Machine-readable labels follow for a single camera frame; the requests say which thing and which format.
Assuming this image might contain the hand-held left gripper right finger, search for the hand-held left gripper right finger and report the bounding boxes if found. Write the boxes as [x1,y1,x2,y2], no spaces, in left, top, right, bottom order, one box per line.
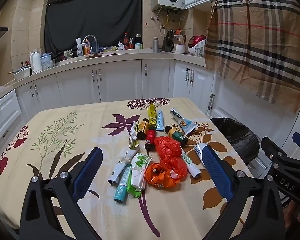
[201,145,286,240]

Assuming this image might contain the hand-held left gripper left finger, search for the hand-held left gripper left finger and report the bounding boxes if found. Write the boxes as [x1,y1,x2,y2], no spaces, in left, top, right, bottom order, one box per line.
[19,147,103,240]

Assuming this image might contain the white paper roll green print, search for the white paper roll green print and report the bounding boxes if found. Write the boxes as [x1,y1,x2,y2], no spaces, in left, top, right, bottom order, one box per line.
[181,152,201,179]

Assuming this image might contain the white printed packet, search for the white printed packet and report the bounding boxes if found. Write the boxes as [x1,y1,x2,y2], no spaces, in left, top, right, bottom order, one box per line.
[193,142,211,166]

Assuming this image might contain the small white wrapper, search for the small white wrapper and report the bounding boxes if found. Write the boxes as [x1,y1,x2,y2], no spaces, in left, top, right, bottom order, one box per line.
[108,147,141,187]

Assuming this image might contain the white tube with teal cap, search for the white tube with teal cap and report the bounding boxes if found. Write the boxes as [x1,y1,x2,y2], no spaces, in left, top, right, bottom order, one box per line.
[113,165,132,203]

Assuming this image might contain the trash bin with black bag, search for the trash bin with black bag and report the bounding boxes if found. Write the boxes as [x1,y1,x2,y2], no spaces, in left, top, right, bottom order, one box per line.
[210,117,261,166]

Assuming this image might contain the orange plastic bag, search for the orange plastic bag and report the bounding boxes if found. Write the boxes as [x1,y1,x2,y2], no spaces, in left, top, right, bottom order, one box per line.
[154,136,183,165]
[145,156,188,188]

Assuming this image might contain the green and white packet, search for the green and white packet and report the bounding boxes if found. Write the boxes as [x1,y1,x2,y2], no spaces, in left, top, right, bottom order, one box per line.
[126,154,152,198]

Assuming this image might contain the dark bottle with green label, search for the dark bottle with green label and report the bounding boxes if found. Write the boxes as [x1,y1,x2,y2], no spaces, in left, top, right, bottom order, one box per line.
[164,125,188,147]

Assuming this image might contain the white green wrapper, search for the white green wrapper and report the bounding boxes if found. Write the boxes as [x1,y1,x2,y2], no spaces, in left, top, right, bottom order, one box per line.
[128,121,141,151]

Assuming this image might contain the white tube with cartoon print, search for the white tube with cartoon print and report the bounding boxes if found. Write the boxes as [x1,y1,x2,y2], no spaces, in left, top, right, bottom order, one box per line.
[170,108,198,135]

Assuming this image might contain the brown bottle with yellow label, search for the brown bottle with yellow label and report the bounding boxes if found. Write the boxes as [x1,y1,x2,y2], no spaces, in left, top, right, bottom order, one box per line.
[137,118,150,140]

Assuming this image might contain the light blue tube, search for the light blue tube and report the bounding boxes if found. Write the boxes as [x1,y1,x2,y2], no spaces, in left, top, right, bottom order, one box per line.
[156,110,165,132]

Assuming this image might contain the yellow snack wrapper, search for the yellow snack wrapper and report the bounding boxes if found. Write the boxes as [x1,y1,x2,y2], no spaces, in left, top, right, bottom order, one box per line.
[147,102,157,131]

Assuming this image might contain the person's right hand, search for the person's right hand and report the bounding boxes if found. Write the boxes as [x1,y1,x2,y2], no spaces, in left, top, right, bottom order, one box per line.
[287,200,300,229]

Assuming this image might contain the floral tablecloth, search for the floral tablecloth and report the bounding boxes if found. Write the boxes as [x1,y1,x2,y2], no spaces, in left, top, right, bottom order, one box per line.
[0,97,255,240]

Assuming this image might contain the white lower kitchen cabinets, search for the white lower kitchen cabinets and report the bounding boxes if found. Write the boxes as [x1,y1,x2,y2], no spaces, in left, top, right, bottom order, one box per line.
[0,58,300,161]

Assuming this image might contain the plaid beige cloth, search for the plaid beige cloth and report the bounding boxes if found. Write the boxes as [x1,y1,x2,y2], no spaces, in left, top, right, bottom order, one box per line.
[204,0,300,113]

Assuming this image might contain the clear water filter pitcher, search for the clear water filter pitcher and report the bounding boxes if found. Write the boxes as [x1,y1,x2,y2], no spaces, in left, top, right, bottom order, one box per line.
[40,53,53,71]

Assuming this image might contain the white pot with lid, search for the white pot with lid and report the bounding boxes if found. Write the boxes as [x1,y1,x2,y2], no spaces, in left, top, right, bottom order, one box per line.
[13,65,32,82]

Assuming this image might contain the white electric kettle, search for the white electric kettle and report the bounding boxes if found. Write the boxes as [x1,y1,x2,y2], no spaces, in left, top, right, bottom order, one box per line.
[29,52,42,74]

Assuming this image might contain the white dish soap bottle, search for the white dish soap bottle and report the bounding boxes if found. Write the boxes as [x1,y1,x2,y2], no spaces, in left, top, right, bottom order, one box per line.
[76,38,84,57]

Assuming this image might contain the beige kitchen countertop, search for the beige kitchen countertop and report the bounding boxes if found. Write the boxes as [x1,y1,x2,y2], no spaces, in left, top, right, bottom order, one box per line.
[0,48,207,98]

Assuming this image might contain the red rice cooker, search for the red rice cooker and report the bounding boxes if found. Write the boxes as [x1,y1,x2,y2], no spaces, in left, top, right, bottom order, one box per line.
[188,35,207,55]

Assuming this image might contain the white countertop blender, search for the white countertop blender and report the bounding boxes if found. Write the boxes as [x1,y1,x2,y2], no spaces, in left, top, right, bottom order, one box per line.
[171,31,186,54]

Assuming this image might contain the chrome kitchen faucet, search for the chrome kitchen faucet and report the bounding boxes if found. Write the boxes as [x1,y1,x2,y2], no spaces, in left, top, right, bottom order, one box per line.
[83,35,99,54]

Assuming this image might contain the black knife block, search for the black knife block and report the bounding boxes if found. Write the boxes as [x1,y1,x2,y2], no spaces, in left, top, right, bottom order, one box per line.
[162,29,176,52]

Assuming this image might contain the black curtain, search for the black curtain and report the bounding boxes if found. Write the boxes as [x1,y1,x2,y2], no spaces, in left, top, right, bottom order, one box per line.
[44,0,143,56]

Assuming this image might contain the yellow gas hose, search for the yellow gas hose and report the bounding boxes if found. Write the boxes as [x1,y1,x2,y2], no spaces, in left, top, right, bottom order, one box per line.
[161,10,169,36]

